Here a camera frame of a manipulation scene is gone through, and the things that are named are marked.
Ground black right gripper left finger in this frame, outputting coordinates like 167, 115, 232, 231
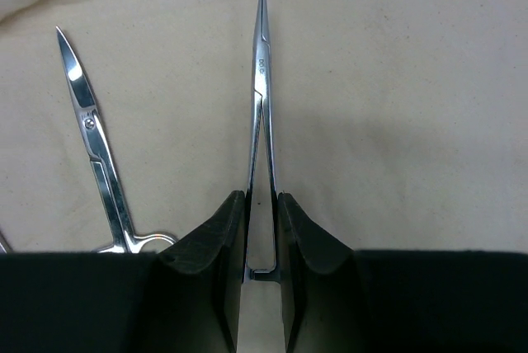
142, 191, 247, 352

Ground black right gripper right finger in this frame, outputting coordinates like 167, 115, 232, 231
278, 193, 363, 352

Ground steel scissors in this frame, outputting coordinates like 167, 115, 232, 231
55, 27, 178, 253

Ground steel needle holder forceps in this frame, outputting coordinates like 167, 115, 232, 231
244, 0, 281, 283

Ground beige cloth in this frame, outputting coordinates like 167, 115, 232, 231
0, 0, 528, 255

